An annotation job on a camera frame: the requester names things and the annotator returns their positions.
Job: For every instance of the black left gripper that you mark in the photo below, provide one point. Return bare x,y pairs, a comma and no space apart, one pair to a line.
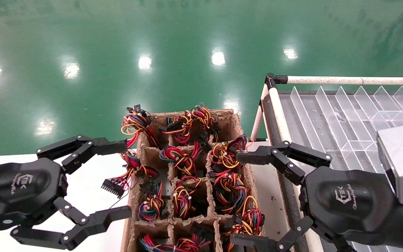
16,189

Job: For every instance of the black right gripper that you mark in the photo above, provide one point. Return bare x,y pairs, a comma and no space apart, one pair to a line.
348,201

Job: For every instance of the black rack edge strip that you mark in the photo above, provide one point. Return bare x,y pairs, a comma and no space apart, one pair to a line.
270,119

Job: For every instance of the white rack leg pipe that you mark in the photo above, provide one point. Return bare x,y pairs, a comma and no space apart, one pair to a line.
258,119

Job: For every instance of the brown cardboard divider box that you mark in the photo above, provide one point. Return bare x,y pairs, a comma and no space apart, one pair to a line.
227,120

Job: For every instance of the clear acrylic divider tray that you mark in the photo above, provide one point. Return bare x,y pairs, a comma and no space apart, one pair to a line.
327,119

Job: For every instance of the black pipe joint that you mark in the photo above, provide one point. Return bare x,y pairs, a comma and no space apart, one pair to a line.
270,78

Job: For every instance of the long white rack pipe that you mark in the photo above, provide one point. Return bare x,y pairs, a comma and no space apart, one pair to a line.
327,80

